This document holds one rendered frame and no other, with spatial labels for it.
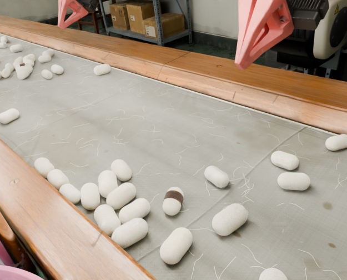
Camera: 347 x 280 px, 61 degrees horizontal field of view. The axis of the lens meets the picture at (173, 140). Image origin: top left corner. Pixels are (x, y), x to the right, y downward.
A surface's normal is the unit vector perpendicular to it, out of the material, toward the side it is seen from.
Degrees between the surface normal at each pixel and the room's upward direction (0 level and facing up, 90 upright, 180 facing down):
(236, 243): 0
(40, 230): 0
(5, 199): 0
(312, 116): 45
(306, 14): 41
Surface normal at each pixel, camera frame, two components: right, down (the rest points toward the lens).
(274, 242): -0.11, -0.82
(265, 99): -0.56, -0.24
